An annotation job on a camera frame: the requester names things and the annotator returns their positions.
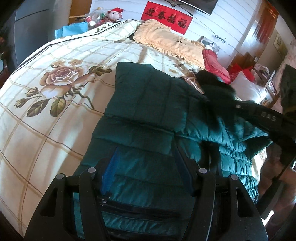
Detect dark green puffer jacket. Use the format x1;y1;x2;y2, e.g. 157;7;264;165
75;62;270;240

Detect white satin pillow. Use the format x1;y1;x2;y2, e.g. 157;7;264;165
230;71;267;104

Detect floral cream bed quilt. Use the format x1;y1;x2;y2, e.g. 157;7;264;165
1;20;203;235

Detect red heart-shaped cushion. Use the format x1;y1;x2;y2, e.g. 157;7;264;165
202;49;231;84

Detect red banner with characters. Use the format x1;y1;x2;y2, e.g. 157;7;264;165
141;1;193;35

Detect blue bag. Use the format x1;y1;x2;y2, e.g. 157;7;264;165
55;22;88;39

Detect orange fringed pillow cover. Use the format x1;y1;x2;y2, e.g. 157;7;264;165
133;20;205;69

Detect plush doll with red hat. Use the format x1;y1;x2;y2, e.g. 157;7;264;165
107;8;124;22

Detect grey refrigerator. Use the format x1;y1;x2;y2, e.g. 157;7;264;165
1;1;72;73

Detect framed photo on wall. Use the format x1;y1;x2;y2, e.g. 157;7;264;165
198;36;220;54

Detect wall-mounted black television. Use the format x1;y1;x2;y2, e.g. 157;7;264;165
168;0;218;15

